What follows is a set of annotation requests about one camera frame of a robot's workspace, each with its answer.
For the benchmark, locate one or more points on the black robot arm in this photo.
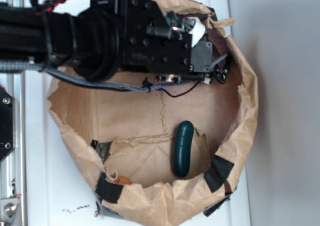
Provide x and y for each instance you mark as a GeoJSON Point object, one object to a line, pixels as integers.
{"type": "Point", "coordinates": [111, 35]}

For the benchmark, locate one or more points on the white plastic tray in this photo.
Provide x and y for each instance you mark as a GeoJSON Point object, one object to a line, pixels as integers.
{"type": "Point", "coordinates": [57, 194]}

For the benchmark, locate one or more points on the silver corner bracket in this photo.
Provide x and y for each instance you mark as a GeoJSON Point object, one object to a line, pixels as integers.
{"type": "Point", "coordinates": [10, 212]}

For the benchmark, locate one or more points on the aluminium frame rail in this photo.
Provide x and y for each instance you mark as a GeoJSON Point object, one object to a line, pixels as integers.
{"type": "Point", "coordinates": [13, 194]}

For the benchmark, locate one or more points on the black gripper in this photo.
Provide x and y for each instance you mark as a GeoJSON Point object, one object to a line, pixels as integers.
{"type": "Point", "coordinates": [165, 45]}

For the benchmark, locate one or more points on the brown paper bag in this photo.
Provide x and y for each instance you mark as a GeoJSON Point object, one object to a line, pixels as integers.
{"type": "Point", "coordinates": [111, 133]}

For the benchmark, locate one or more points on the black metal bracket plate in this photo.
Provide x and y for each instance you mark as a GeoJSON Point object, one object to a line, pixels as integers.
{"type": "Point", "coordinates": [6, 124]}

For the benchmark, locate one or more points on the orange toy food piece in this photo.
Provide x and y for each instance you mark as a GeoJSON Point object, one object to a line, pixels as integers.
{"type": "Point", "coordinates": [122, 180]}

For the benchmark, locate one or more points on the dark green toy cucumber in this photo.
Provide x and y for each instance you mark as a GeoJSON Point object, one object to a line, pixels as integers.
{"type": "Point", "coordinates": [181, 149]}

